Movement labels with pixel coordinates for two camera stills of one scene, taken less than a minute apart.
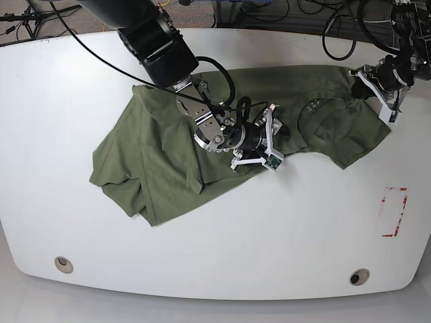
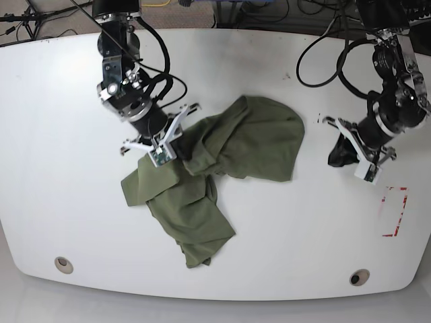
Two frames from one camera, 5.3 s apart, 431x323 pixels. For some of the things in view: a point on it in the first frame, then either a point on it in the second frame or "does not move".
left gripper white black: [254, 142] → [158, 133]
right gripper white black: [388, 79] → [366, 139]
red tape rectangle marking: [405, 199] does not move
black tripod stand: [31, 17] does not move
